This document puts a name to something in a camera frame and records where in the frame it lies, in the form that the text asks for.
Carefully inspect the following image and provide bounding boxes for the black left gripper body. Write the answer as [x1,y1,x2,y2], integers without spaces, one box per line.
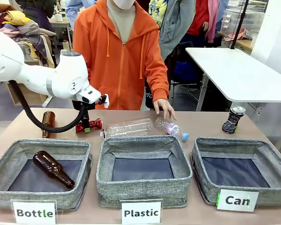
[72,99,97,120]

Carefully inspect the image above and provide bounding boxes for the crushed red can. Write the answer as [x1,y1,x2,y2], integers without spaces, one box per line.
[75,118,102,134]

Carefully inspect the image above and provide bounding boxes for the crushed bottle with pink label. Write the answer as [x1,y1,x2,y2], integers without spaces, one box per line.
[155,116,190,142]

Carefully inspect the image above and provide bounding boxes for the person's left forearm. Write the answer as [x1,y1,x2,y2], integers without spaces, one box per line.
[145,63,170,104]

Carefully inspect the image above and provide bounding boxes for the grey fabric basket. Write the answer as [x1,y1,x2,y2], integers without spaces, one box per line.
[190,137,281,207]
[0,138,93,210]
[96,135,193,209]

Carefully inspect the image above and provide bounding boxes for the crushed dark can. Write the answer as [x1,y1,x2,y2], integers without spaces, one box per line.
[221,105,247,135]

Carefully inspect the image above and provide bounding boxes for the Can label sign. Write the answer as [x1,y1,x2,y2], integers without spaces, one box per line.
[216,188,260,213]

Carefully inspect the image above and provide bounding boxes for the person's left hand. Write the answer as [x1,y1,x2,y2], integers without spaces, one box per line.
[153,98,178,121]

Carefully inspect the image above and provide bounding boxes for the brown glass bottle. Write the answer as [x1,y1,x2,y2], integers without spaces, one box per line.
[41,111,57,139]
[32,150,76,189]

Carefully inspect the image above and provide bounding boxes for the large clear plastic bottle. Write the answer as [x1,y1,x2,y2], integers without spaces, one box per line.
[99,117,154,139]

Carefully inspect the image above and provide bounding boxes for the wooden box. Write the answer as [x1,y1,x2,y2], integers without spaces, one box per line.
[6,81,49,106]

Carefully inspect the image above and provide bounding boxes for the person in orange hoodie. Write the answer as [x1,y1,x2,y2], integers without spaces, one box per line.
[72,0,170,111]

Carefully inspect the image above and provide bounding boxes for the black bag with star print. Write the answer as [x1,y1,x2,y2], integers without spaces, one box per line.
[144,79,156,110]

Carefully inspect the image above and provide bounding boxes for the pile of coloured clothes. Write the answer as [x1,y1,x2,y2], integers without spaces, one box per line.
[0,3,57,68]

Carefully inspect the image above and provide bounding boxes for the person in blue shirt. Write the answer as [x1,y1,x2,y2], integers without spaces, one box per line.
[65,0,99,31]

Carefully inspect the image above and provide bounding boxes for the Bottle label sign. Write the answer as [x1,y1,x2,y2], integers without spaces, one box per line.
[10,199,58,225]

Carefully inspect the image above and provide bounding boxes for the Plastic label sign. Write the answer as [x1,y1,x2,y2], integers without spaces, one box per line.
[120,199,164,225]

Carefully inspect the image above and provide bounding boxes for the white face mask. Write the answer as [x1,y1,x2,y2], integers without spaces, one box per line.
[111,0,137,10]

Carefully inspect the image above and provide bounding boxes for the black office chair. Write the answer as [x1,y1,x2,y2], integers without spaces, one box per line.
[165,41,205,111]

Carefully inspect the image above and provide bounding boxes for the person in grey hoodie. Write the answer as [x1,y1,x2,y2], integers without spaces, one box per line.
[159,0,196,61]

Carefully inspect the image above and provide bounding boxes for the person in red top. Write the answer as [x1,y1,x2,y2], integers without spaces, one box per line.
[186,0,210,37]

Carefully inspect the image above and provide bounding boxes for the white side table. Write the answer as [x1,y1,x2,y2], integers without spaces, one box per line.
[185,47,281,112]

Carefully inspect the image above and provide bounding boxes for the pink hanging cloth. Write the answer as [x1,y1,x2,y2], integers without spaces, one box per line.
[206,0,220,44]

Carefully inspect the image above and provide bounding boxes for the black stand pole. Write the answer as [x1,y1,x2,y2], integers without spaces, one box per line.
[230,0,250,50]

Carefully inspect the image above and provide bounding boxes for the clear plastic storage drawers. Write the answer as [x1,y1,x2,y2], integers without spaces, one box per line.
[220,8,266,38]

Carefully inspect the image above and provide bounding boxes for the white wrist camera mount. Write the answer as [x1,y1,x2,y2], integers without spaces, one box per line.
[98,93,110,109]

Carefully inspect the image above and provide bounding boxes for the black robot cable hose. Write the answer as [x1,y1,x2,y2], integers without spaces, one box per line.
[8,80,88,134]

